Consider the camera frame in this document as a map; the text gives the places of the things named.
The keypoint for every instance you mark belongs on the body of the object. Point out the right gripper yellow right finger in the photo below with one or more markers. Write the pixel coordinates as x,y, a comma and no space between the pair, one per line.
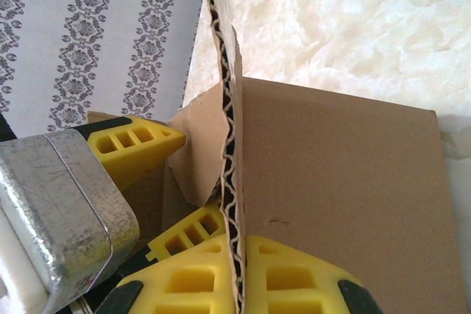
294,284

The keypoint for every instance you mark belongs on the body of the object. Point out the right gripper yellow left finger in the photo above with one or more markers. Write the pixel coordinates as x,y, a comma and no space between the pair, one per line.
184,281

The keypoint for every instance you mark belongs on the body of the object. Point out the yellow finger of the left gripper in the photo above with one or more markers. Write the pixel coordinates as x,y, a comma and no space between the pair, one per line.
147,148
191,233

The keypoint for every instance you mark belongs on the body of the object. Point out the taped brown cardboard box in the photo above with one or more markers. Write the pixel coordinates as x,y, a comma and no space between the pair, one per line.
331,181

